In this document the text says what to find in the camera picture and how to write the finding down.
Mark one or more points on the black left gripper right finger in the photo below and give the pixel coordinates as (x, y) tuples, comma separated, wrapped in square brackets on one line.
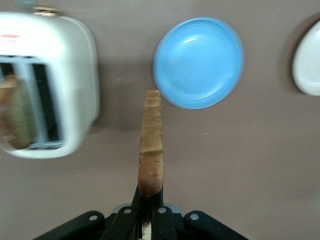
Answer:
[(162, 225)]

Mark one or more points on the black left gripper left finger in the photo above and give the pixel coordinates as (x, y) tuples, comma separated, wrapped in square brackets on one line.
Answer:
[(120, 225)]

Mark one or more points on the brown toasted bread slice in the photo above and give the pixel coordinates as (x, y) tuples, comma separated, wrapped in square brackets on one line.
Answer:
[(17, 115), (151, 140)]

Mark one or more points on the blue plate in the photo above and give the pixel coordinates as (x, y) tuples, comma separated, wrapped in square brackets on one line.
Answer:
[(198, 62)]

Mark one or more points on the beige plate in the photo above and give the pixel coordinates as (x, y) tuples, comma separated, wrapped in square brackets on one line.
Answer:
[(308, 67)]

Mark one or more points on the brown table cover mat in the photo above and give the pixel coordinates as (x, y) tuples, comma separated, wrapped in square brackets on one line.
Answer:
[(225, 162)]

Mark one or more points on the white toaster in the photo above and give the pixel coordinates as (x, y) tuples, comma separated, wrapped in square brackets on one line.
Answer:
[(72, 75)]

